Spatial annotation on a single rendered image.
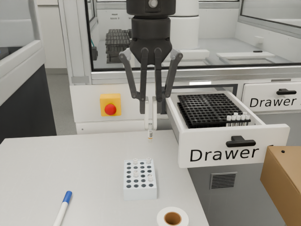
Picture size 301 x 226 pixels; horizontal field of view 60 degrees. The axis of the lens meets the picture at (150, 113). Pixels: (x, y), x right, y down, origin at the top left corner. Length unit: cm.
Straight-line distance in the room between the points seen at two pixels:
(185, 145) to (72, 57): 49
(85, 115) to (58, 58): 353
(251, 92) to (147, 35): 64
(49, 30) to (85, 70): 353
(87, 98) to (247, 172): 77
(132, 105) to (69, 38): 32
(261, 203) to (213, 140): 80
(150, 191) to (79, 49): 51
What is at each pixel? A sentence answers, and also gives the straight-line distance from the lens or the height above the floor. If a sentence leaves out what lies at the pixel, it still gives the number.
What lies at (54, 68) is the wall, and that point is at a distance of 455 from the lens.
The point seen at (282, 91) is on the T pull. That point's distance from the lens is 107.
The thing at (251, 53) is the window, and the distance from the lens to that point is 104.
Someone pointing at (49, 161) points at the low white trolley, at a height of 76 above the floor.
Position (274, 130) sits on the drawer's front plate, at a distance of 75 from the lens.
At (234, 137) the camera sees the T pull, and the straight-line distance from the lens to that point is 69.
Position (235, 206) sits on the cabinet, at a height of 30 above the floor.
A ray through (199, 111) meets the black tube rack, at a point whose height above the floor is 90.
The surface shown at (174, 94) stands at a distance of 99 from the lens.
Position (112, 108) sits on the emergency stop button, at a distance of 89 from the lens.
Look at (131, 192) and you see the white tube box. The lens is 69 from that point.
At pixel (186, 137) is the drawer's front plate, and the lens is 66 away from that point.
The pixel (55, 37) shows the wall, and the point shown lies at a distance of 444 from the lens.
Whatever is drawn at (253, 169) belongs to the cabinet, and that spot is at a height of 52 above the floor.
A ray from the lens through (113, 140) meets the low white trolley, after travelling 95.
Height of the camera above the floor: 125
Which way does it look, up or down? 25 degrees down
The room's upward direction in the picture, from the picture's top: straight up
